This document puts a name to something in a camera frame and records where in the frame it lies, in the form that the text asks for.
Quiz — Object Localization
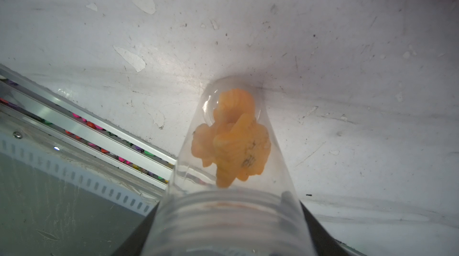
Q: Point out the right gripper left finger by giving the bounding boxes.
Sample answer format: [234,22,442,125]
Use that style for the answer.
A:
[111,203,160,256]

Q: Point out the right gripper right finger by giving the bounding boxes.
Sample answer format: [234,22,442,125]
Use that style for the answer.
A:
[300,202,349,256]

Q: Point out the clear jar front cookies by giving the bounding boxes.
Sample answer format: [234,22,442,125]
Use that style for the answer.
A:
[142,78,316,256]

